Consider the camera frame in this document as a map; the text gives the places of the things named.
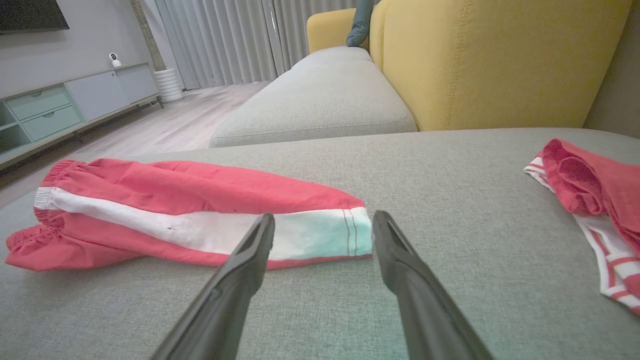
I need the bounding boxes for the long grey sofa seat cushion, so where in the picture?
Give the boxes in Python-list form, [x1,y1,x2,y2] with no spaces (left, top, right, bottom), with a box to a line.
[209,46,419,149]

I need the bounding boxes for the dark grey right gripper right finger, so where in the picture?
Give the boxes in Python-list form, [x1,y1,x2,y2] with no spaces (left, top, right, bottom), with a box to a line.
[372,210,496,360]

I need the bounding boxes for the white ribbed cylinder appliance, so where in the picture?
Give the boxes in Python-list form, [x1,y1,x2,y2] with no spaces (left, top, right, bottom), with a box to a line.
[153,67,185,104]

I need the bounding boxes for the blue-grey pillow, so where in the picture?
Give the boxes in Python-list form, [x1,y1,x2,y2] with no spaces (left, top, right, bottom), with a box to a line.
[346,0,377,48]

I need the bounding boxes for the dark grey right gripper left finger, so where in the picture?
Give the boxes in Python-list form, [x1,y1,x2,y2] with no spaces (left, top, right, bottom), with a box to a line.
[150,212,276,360]

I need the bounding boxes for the black wall television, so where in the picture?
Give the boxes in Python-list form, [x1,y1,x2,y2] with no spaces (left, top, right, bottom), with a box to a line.
[0,0,70,35]

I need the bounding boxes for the grey pleated curtains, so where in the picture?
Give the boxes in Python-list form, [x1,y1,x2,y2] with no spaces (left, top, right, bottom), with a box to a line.
[140,0,362,92]

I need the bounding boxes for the grey-brown sofa backrest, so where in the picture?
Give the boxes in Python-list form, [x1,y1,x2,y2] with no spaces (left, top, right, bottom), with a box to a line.
[582,0,640,140]

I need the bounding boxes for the grey fabric sofa seat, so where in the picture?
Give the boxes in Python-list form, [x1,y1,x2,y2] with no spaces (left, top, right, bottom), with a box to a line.
[0,127,640,360]

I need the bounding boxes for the red jersey with white stripes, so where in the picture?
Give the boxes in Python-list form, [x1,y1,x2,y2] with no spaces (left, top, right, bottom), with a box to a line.
[523,138,640,316]

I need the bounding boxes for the yellow sofa backrest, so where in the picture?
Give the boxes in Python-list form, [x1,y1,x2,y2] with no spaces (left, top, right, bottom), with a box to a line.
[369,0,634,132]

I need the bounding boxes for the red shorts with white stripe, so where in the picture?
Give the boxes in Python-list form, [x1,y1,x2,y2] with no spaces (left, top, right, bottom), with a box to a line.
[5,157,374,272]

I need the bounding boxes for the yellow sofa armrest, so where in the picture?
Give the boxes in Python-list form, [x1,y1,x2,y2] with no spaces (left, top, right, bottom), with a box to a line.
[306,7,359,55]

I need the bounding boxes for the grey television cabinet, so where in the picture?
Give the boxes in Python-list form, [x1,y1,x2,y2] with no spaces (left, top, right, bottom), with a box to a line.
[0,62,164,172]

